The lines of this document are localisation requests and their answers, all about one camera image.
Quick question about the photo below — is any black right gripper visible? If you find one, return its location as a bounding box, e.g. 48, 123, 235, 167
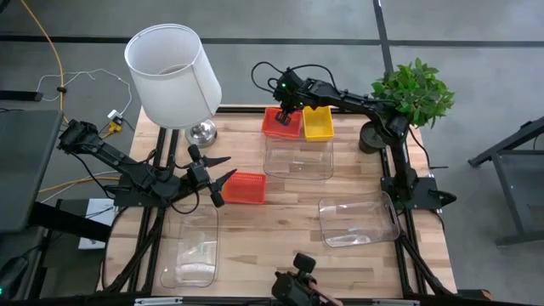
275, 67, 306, 127

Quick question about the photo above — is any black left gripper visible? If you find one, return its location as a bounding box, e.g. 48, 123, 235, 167
185, 144, 238, 209

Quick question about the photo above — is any clear plastic bin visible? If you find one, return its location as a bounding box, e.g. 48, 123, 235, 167
318, 190, 402, 249
160, 205, 220, 290
262, 134, 335, 181

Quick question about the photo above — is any silver lamp base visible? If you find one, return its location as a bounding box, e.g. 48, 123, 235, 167
184, 119, 219, 150

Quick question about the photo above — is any dark plant pot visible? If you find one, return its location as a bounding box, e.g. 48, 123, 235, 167
359, 121, 394, 155

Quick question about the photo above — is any white lamp shade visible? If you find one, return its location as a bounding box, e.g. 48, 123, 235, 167
123, 23, 223, 131

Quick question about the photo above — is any white box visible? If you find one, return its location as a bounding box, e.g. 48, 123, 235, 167
78, 198, 116, 251

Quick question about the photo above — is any green leafy plant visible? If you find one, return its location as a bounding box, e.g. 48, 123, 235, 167
370, 57, 456, 129

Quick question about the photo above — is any black beam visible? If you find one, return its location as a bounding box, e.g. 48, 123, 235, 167
28, 201, 112, 243

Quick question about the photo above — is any person's hand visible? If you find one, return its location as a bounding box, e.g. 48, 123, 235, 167
312, 285, 344, 306

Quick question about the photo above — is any grey desk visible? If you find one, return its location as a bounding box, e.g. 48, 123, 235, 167
0, 109, 65, 234

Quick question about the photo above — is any black power strip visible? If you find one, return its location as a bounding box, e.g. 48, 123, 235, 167
0, 89, 44, 103

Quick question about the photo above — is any black device with green light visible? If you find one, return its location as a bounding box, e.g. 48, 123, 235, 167
0, 254, 29, 301

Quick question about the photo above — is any black aluminium frame rail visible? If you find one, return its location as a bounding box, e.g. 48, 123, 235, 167
144, 128, 179, 294
379, 146, 416, 298
215, 105, 371, 115
0, 292, 544, 306
127, 126, 167, 294

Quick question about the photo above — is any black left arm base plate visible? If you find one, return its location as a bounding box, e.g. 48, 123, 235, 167
112, 186, 173, 209

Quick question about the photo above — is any black diagonal frame brace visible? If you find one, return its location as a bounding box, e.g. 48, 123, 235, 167
399, 233, 452, 297
105, 214, 165, 293

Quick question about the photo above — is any black leader arm handle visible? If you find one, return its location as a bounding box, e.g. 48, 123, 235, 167
270, 252, 337, 306

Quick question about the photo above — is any yellow cable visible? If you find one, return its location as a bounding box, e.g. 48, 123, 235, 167
19, 0, 116, 142
37, 176, 121, 194

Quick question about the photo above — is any silver metal bracket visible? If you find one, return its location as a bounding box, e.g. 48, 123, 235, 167
134, 297, 184, 306
372, 299, 421, 306

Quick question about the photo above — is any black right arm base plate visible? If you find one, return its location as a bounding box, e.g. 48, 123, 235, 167
380, 175, 439, 211

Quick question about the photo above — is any thin black cable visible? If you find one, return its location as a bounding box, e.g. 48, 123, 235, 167
407, 127, 450, 171

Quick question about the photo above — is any thin white cable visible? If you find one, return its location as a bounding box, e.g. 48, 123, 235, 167
36, 68, 133, 116

